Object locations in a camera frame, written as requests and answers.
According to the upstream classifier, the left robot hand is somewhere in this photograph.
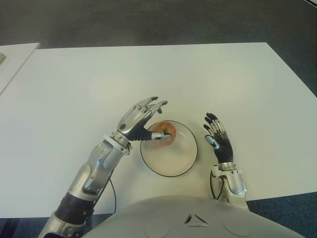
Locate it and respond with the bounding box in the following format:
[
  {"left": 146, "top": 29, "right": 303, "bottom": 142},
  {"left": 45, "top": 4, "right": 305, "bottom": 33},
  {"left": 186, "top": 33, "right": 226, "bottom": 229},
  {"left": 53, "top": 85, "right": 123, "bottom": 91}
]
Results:
[{"left": 116, "top": 96, "right": 173, "bottom": 142}]

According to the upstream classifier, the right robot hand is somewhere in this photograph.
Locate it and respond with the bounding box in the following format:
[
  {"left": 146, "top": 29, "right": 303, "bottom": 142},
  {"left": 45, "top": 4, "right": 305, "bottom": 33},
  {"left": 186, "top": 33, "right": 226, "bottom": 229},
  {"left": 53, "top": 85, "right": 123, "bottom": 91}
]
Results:
[{"left": 203, "top": 113, "right": 235, "bottom": 165}]

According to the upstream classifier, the red yellow apple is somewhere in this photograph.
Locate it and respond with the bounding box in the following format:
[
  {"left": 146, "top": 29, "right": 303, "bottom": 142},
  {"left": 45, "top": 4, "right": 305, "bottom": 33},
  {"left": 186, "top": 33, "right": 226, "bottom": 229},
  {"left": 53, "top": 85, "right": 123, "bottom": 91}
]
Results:
[{"left": 150, "top": 120, "right": 177, "bottom": 147}]

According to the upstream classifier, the white plate with black rim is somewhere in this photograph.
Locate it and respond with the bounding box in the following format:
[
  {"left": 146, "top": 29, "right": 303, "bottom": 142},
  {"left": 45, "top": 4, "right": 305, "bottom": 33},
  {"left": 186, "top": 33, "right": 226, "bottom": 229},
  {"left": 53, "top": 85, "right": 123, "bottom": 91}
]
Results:
[{"left": 140, "top": 120, "right": 199, "bottom": 178}]

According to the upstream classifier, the grey robot torso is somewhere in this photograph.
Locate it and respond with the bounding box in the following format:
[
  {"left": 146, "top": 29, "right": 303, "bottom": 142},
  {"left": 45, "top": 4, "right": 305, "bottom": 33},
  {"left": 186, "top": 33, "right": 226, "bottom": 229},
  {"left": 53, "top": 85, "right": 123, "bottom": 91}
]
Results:
[{"left": 84, "top": 194, "right": 303, "bottom": 238}]

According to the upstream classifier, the neighbouring white table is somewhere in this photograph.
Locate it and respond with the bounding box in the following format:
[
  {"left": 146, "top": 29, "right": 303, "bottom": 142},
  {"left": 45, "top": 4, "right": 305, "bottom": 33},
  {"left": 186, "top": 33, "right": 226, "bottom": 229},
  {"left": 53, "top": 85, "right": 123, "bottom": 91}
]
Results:
[{"left": 0, "top": 43, "right": 41, "bottom": 96}]

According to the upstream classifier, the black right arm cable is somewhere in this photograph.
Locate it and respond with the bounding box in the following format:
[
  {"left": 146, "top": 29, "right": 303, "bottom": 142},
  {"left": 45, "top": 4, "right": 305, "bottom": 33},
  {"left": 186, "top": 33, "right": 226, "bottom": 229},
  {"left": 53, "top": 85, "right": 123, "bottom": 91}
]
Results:
[{"left": 210, "top": 170, "right": 225, "bottom": 200}]

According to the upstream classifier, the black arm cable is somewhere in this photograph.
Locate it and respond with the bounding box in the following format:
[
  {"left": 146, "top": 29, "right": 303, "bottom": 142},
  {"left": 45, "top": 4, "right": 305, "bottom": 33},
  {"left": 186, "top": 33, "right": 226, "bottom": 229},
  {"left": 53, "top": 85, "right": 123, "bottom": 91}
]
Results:
[
  {"left": 108, "top": 174, "right": 117, "bottom": 214},
  {"left": 210, "top": 170, "right": 225, "bottom": 200}
]

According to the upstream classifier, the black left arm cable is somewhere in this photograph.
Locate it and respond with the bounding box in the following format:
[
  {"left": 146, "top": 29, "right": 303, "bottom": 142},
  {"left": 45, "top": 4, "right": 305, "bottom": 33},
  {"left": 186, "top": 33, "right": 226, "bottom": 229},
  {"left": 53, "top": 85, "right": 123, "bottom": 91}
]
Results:
[{"left": 108, "top": 174, "right": 117, "bottom": 214}]

